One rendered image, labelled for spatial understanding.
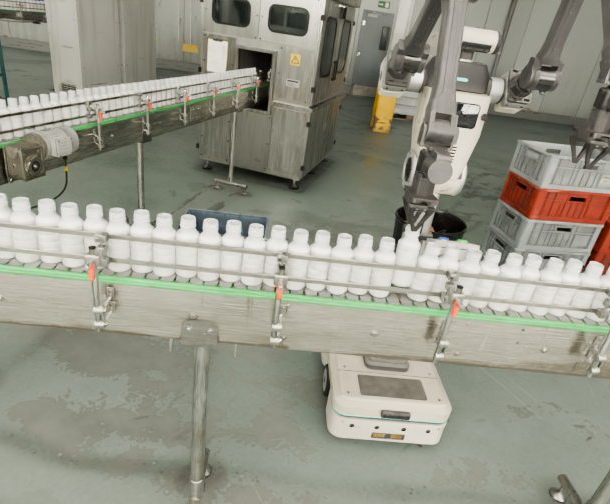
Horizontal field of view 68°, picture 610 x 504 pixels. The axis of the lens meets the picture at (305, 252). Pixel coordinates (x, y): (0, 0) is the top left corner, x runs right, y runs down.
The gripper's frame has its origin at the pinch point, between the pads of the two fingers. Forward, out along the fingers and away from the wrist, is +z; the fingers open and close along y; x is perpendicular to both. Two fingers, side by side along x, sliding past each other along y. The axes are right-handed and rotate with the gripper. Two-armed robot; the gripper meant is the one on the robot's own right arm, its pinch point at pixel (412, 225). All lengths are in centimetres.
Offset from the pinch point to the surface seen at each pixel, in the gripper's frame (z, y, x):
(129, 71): 44, -624, -270
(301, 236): 5.2, 3.4, -28.8
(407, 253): 6.6, 3.3, -0.6
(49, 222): 9, 3, -91
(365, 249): 7.1, 2.7, -11.6
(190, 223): 6, 3, -57
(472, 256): 5.4, 3.1, 16.8
